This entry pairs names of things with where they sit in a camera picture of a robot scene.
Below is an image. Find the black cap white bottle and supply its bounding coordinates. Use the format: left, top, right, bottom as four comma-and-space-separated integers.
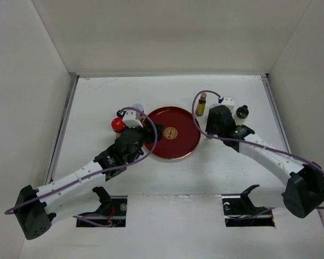
235, 105, 249, 119

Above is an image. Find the red cap sauce bottle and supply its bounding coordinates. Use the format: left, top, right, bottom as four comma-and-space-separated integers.
111, 117, 126, 138

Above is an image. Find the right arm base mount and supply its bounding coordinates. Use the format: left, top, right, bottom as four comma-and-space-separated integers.
222, 185, 275, 227

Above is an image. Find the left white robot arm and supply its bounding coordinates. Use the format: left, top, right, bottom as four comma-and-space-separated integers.
13, 122, 163, 240

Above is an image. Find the white lid jar left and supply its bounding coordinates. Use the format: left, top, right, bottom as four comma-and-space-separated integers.
132, 103, 144, 112

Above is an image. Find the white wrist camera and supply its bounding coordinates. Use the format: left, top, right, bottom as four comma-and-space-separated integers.
218, 96, 235, 111
122, 110, 143, 128

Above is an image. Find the red round tray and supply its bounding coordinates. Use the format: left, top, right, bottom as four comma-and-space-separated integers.
148, 106, 200, 160

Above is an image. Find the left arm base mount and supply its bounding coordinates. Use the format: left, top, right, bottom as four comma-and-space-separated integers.
76, 187, 128, 228

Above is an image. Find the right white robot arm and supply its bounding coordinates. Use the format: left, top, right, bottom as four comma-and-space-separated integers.
206, 105, 324, 219

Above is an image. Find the yellow label oil bottle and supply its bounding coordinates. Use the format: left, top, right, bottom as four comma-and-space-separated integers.
195, 92, 207, 116

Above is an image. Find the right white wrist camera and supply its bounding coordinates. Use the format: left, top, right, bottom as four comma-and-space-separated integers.
218, 96, 235, 111

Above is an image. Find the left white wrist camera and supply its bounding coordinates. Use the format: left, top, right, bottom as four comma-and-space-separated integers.
122, 110, 143, 128

